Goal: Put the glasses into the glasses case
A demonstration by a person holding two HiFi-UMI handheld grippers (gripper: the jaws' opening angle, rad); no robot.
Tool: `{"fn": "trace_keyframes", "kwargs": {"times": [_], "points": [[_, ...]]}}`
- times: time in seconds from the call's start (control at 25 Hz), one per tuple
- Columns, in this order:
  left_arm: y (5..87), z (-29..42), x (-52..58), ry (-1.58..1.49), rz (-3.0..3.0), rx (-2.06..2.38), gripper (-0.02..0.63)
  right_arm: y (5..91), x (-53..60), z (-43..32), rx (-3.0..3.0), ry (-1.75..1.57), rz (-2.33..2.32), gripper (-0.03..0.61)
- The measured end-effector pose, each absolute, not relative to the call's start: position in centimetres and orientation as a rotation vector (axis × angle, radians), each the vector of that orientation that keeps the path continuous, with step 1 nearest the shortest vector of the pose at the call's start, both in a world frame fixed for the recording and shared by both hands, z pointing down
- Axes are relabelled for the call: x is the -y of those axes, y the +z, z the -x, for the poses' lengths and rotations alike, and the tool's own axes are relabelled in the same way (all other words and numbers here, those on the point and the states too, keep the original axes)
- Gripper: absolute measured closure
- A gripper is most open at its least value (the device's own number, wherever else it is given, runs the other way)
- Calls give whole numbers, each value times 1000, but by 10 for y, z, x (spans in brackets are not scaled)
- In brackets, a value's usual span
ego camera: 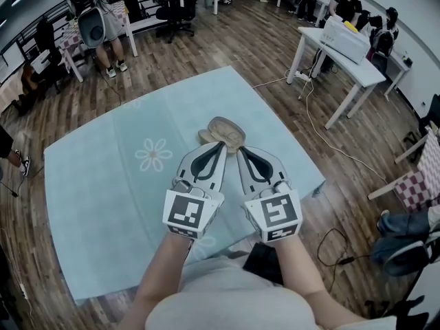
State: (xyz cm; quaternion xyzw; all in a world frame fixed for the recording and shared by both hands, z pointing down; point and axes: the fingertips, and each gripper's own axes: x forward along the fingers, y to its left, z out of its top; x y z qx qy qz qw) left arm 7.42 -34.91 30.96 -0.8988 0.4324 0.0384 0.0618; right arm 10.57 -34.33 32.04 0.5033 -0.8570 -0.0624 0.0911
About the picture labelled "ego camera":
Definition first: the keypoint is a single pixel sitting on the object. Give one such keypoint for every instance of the white box appliance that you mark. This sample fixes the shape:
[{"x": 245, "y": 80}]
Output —
[{"x": 343, "y": 41}]

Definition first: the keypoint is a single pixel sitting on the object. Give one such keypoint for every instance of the person's grey shirt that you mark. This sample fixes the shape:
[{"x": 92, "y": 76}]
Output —
[{"x": 227, "y": 297}]

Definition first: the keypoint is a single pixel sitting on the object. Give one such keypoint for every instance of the light blue flowered tablecloth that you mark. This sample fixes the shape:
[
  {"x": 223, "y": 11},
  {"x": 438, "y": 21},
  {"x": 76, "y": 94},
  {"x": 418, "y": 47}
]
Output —
[{"x": 103, "y": 201}]

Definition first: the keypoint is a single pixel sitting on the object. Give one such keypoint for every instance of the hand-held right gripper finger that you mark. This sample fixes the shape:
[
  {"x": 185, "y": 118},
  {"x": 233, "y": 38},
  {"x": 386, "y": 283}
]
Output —
[
  {"x": 245, "y": 182},
  {"x": 276, "y": 167}
]

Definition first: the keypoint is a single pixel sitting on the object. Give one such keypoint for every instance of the white power strip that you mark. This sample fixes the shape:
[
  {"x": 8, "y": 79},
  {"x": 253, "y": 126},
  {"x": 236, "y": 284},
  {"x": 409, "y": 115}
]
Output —
[
  {"x": 303, "y": 76},
  {"x": 24, "y": 291}
]

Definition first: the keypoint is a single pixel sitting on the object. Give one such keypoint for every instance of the person's left forearm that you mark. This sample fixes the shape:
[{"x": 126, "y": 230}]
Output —
[{"x": 158, "y": 277}]

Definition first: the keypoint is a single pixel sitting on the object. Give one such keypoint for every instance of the person's right forearm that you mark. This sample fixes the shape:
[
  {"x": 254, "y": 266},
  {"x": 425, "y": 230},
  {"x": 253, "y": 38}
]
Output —
[{"x": 299, "y": 273}]

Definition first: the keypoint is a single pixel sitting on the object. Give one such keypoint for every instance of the red white checkered tablecloth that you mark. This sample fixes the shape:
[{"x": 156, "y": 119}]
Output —
[
  {"x": 67, "y": 46},
  {"x": 416, "y": 184}
]

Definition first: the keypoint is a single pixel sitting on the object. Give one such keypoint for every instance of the black metal railing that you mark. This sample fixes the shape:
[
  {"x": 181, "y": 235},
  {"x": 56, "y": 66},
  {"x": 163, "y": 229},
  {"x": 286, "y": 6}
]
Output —
[{"x": 20, "y": 40}]

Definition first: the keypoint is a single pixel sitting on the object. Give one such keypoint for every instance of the black waist bag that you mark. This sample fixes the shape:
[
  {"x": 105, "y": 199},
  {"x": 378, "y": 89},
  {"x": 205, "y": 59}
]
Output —
[{"x": 263, "y": 263}]

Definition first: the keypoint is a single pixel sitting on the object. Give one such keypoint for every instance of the grey hard-shell backpack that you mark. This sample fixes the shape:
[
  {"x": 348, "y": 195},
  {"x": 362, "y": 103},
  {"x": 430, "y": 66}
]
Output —
[
  {"x": 405, "y": 260},
  {"x": 91, "y": 29}
]

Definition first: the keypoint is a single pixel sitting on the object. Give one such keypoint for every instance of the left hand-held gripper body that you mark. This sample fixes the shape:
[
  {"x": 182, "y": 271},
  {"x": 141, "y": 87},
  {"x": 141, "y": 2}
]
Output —
[{"x": 185, "y": 211}]

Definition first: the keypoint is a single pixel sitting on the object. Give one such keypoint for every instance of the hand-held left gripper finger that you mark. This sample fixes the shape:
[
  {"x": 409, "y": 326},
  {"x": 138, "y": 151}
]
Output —
[
  {"x": 184, "y": 165},
  {"x": 221, "y": 177}
]

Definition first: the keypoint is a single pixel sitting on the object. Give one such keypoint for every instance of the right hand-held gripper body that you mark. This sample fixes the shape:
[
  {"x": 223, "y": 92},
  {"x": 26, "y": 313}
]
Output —
[{"x": 275, "y": 211}]

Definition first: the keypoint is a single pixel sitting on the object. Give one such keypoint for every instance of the black office chair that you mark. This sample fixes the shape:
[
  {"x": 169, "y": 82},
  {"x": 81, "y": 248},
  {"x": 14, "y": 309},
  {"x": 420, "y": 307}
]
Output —
[
  {"x": 412, "y": 308},
  {"x": 175, "y": 12}
]

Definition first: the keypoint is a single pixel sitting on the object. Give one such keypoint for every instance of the yellow item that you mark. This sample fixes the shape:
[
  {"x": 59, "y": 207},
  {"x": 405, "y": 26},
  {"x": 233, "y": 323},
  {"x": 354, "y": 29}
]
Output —
[{"x": 350, "y": 27}]

